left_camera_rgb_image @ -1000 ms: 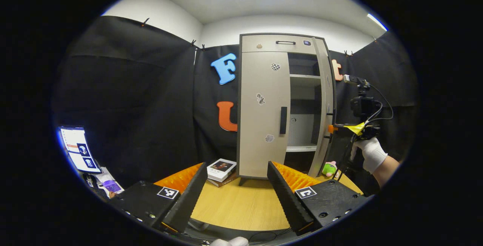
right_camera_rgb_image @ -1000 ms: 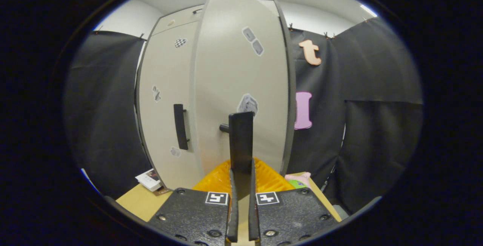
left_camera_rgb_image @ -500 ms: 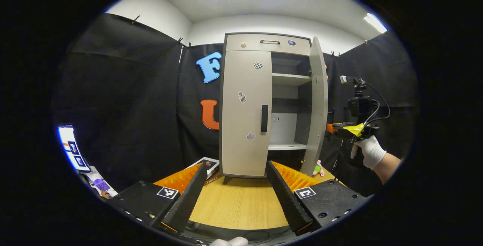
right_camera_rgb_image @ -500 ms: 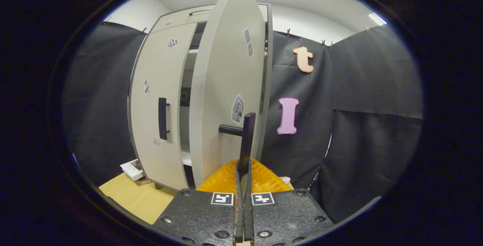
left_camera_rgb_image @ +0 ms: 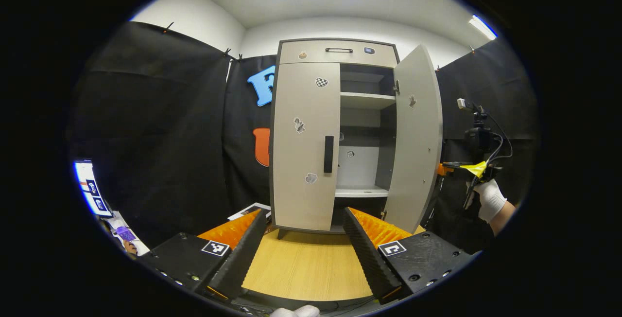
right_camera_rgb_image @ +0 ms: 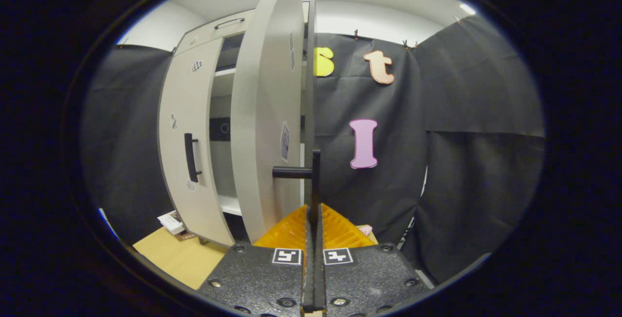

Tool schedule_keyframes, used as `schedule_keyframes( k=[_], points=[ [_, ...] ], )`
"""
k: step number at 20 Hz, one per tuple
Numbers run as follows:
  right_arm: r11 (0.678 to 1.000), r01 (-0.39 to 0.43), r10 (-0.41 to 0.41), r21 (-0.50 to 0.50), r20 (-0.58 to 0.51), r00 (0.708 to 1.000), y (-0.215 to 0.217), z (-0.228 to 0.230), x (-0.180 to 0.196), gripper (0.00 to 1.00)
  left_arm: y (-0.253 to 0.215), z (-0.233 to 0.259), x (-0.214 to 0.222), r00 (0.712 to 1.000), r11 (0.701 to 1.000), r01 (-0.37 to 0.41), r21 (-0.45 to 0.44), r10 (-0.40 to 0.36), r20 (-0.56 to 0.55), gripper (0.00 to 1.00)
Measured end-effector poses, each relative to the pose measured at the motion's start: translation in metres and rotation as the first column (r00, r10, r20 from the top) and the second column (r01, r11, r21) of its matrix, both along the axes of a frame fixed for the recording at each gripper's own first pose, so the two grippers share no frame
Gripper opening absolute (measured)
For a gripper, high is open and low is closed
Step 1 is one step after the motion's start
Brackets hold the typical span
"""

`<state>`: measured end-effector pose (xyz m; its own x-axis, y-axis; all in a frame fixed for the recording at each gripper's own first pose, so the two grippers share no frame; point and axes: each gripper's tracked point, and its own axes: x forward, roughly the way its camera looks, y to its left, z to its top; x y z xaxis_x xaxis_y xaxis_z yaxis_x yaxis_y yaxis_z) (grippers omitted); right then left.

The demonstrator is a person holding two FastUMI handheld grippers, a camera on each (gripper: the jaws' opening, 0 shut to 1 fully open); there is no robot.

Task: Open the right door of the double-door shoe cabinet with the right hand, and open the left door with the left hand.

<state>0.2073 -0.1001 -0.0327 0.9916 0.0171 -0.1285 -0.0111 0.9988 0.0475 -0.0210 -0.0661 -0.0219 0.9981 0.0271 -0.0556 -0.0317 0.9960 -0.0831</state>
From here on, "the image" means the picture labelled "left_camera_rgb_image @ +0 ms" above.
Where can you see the grey double-door shoe cabinet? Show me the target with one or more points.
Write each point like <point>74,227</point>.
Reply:
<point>359,166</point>

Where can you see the black backdrop cloth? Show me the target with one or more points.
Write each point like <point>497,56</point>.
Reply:
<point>160,137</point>

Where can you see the small ceiling light panel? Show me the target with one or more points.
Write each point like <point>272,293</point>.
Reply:
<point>482,26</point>

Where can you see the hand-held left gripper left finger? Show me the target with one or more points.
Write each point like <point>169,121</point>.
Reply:
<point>243,254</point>

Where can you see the grey cabinet drawer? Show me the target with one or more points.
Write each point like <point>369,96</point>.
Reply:
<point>340,59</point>

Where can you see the computer monitor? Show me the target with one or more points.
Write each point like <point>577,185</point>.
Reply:
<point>90,185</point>

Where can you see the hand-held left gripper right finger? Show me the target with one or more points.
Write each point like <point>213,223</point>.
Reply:
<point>371,258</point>

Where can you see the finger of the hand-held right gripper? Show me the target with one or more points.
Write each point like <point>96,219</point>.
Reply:
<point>442,169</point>

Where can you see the grey shoe cabinet door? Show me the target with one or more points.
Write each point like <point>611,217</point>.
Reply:
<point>413,161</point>
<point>296,161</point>

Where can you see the white purple object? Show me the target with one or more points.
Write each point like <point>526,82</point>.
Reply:
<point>125,233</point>

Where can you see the white cabinet shelf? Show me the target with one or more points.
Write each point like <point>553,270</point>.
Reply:
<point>359,192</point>
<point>364,99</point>

